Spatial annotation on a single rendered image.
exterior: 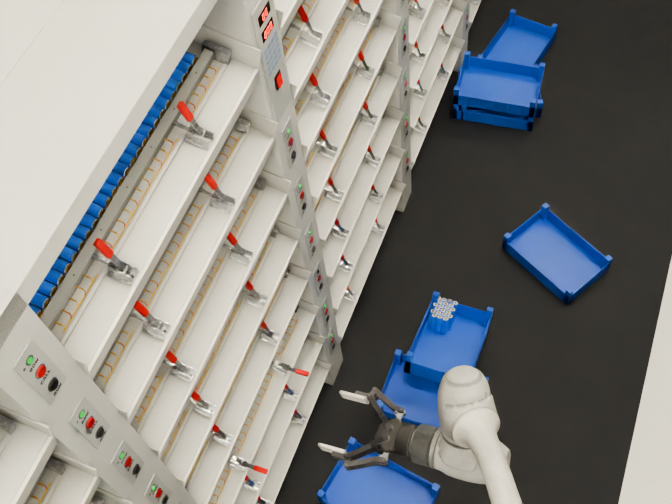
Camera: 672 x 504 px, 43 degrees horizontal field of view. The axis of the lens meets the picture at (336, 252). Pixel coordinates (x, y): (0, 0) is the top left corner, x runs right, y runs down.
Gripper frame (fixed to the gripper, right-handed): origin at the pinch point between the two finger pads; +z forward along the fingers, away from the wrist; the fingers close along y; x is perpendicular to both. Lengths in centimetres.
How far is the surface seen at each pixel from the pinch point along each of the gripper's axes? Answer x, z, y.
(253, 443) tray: -7.9, 21.8, -8.4
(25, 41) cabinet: 112, 16, 5
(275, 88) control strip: 75, 2, 33
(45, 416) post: 88, 0, -39
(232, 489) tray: -7.9, 22.0, -20.6
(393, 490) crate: -64, 2, 5
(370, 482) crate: -62, 10, 5
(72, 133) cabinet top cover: 109, 1, -8
